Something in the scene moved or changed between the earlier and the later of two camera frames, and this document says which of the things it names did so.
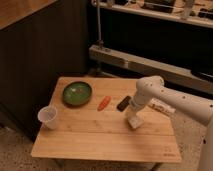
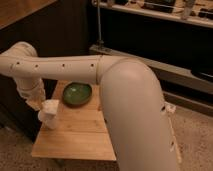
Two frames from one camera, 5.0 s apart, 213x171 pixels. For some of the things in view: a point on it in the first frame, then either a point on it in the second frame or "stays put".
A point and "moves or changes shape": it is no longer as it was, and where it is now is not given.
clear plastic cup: x=47 y=115 stays put
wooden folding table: x=92 y=124 stays put
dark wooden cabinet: x=41 y=41 stays put
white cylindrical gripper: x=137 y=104 -> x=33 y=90
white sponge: x=136 y=121 moves or changes shape
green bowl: x=77 y=93 stays put
